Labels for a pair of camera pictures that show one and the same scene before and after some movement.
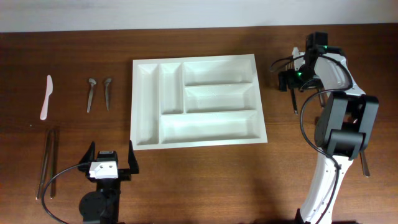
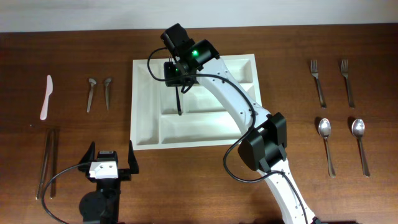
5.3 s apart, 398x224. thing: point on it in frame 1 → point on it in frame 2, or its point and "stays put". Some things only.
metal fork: [294, 102] → [177, 91]
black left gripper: [123, 171] stays put
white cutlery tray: [194, 102] stays put
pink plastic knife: [50, 88] stays put
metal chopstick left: [45, 163] stays put
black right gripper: [283, 81] → [171, 74]
